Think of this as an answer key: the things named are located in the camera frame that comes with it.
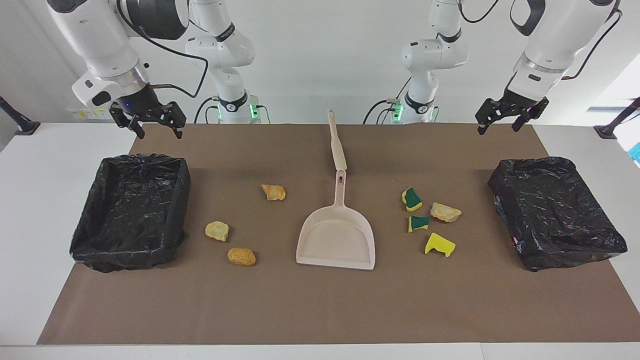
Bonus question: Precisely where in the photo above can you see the pink plastic dustpan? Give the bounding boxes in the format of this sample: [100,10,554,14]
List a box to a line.
[296,169,376,271]

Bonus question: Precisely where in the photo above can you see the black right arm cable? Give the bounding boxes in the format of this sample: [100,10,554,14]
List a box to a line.
[116,0,209,99]

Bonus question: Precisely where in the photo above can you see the orange striped bread piece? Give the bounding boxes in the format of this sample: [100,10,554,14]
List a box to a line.
[261,184,287,202]

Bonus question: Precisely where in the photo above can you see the brown table mat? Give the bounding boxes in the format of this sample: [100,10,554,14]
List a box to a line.
[36,123,640,346]

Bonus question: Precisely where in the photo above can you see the black stand leg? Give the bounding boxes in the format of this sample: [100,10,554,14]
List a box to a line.
[0,95,41,136]
[593,97,640,140]

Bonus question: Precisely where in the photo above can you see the beige sponge chunk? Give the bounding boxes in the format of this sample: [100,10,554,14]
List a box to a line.
[430,202,463,223]

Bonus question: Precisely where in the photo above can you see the white box with yellow labels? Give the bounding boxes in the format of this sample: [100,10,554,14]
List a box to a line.
[66,106,113,121]

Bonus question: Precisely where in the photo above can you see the bin lined with black bag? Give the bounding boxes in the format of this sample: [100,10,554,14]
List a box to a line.
[487,156,629,273]
[69,153,192,274]

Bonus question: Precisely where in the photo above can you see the black left base cable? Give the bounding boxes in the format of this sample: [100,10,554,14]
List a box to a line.
[363,75,412,125]

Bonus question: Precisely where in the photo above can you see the black right base cable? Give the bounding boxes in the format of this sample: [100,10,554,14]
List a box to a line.
[194,96,221,124]

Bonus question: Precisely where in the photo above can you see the pink hand brush black bristles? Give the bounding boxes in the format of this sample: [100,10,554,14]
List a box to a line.
[327,108,348,172]

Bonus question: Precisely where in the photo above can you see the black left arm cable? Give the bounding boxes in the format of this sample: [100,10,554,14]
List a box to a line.
[561,7,624,81]

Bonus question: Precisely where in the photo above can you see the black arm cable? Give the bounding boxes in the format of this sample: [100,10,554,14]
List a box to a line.
[116,0,209,99]
[561,7,624,81]

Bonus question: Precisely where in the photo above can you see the pale yellow crumpled food piece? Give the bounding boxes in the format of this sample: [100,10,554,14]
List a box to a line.
[204,220,231,243]

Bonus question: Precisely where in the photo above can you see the yellow notched sponge piece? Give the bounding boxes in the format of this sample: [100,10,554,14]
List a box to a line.
[424,232,457,258]

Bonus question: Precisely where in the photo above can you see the black base cable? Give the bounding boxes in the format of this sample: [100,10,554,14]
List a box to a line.
[194,96,221,124]
[363,75,412,125]

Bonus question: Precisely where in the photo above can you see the golden brown nugget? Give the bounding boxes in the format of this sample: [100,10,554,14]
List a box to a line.
[227,247,257,267]

